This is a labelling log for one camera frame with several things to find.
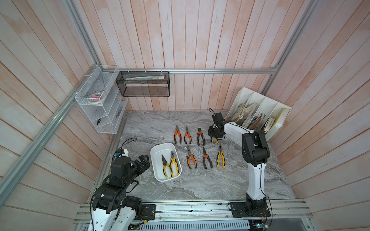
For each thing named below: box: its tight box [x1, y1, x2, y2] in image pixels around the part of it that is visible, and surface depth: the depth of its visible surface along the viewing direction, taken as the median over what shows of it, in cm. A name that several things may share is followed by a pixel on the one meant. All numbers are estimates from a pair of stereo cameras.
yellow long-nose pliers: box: [161, 154, 174, 178], surface depth 90 cm
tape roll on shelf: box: [87, 93, 102, 105], surface depth 75 cm
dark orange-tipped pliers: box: [196, 128, 206, 146], surface depth 106 cm
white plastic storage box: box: [150, 142, 183, 183], surface depth 93 cm
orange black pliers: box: [202, 146, 213, 170], surface depth 95 cm
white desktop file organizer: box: [224, 86, 293, 142], surface depth 95 cm
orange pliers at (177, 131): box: [173, 125, 182, 144], surface depth 106 cm
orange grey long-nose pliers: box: [186, 147, 198, 170], surface depth 94 cm
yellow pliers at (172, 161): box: [169, 150, 180, 178], surface depth 92 cm
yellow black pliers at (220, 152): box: [216, 144, 226, 170], surface depth 94 cm
